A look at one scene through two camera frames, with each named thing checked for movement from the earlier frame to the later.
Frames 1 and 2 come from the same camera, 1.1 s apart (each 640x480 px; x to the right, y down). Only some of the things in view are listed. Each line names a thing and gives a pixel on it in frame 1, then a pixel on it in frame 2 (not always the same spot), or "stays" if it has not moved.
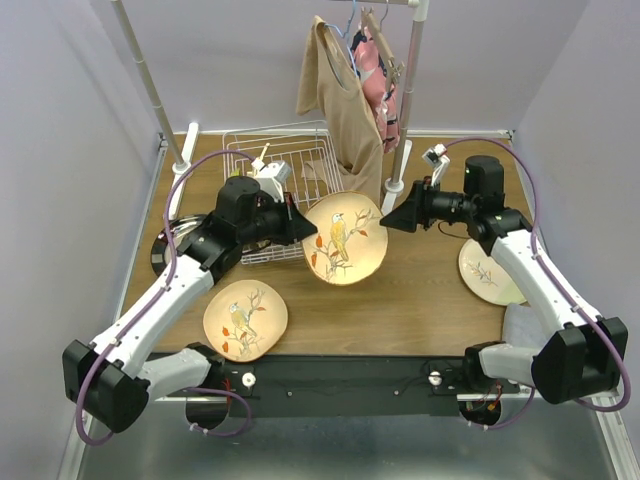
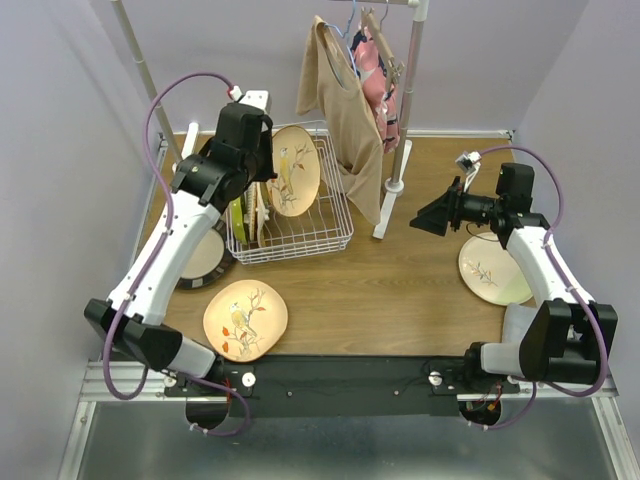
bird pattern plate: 245,320 stays
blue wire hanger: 343,34 stays
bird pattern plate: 351,244 -> 297,164
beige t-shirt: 329,86 stays
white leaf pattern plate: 484,278 stays
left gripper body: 270,222 -> 258,164
